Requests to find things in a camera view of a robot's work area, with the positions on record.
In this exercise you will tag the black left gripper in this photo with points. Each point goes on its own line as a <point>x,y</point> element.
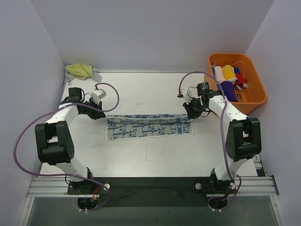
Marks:
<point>94,111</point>

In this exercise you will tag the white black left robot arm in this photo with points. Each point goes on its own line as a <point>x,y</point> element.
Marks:
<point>54,142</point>

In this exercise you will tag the yellow rolled towel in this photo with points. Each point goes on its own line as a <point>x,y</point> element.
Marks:
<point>228,73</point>

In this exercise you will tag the pink rolled towel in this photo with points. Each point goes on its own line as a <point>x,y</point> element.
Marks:
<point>219,74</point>

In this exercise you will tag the grey towel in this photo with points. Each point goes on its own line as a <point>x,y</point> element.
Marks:
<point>96,76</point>

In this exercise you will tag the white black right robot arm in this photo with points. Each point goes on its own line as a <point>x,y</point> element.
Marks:
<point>241,135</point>

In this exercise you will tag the aluminium frame rail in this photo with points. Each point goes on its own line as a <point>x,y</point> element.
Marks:
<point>56,187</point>

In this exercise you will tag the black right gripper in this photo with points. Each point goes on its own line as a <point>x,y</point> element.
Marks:
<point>190,109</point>

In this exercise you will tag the purple rolled towel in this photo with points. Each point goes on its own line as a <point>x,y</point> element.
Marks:
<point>228,90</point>

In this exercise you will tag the blue white patterned towel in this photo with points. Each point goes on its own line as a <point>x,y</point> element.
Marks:
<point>122,127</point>

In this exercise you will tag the yellow green towel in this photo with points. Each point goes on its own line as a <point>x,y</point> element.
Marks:
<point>78,71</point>

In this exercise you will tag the red rolled towel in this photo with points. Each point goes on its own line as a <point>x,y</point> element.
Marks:
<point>240,81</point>

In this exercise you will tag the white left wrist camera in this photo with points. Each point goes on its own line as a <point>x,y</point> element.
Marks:
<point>97,95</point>

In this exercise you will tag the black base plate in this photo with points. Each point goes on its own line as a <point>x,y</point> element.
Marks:
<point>153,192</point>

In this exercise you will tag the orange plastic basket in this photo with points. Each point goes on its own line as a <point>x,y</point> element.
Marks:
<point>249,97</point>

